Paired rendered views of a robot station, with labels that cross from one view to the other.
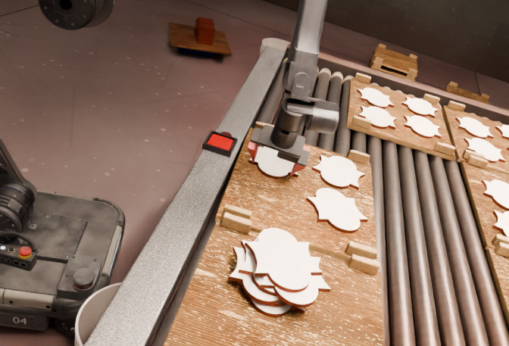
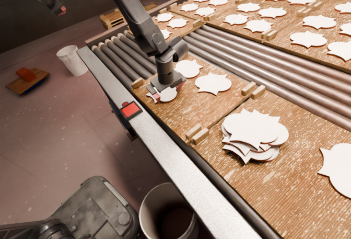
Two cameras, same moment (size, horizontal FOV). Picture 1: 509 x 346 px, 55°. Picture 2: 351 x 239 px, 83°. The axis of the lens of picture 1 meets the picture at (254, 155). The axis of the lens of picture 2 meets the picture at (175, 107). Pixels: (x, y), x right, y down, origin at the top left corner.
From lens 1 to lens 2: 51 cm
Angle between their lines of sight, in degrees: 24
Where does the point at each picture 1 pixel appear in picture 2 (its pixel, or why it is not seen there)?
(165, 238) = (186, 181)
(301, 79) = (157, 38)
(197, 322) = (267, 201)
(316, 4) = not seen: outside the picture
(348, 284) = (266, 106)
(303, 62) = (149, 27)
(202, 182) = (152, 135)
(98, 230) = (100, 194)
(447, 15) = not seen: outside the picture
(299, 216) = (208, 102)
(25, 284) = not seen: outside the picture
